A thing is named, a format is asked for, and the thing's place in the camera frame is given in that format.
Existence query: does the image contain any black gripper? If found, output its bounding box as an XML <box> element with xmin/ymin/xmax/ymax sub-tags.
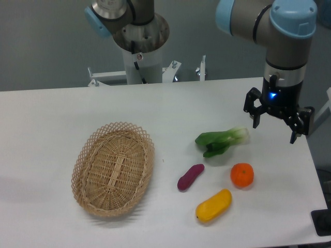
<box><xmin>243</xmin><ymin>75</ymin><xmax>315</xmax><ymax>144</ymax></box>

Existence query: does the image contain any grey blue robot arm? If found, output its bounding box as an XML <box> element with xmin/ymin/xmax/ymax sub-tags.
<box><xmin>84</xmin><ymin>1</ymin><xmax>318</xmax><ymax>143</ymax></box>

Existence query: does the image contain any purple sweet potato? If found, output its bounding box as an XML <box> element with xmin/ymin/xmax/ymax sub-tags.
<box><xmin>177</xmin><ymin>164</ymin><xmax>205</xmax><ymax>191</ymax></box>

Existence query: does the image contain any green bok choy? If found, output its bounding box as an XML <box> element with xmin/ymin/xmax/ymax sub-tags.
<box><xmin>195</xmin><ymin>127</ymin><xmax>249</xmax><ymax>158</ymax></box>

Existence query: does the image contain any orange tangerine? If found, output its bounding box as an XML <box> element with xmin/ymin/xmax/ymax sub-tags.
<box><xmin>230</xmin><ymin>163</ymin><xmax>254</xmax><ymax>188</ymax></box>

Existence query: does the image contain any yellow mango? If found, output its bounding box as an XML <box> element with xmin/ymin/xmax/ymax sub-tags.
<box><xmin>195</xmin><ymin>189</ymin><xmax>232</xmax><ymax>223</ymax></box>

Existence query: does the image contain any black device at table edge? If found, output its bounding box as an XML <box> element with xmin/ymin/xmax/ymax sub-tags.
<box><xmin>311</xmin><ymin>209</ymin><xmax>330</xmax><ymax>237</ymax></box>

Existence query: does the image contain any oval wicker basket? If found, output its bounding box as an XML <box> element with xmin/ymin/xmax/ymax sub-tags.
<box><xmin>71</xmin><ymin>122</ymin><xmax>155</xmax><ymax>218</ymax></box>

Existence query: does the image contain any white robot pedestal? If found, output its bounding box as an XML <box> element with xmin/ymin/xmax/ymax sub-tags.
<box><xmin>121</xmin><ymin>49</ymin><xmax>162</xmax><ymax>85</ymax></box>

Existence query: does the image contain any black cable on pedestal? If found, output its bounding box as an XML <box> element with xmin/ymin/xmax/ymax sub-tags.
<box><xmin>130</xmin><ymin>40</ymin><xmax>147</xmax><ymax>85</ymax></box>

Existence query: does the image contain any white metal mounting frame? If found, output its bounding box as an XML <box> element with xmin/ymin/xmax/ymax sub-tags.
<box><xmin>87</xmin><ymin>55</ymin><xmax>207</xmax><ymax>87</ymax></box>

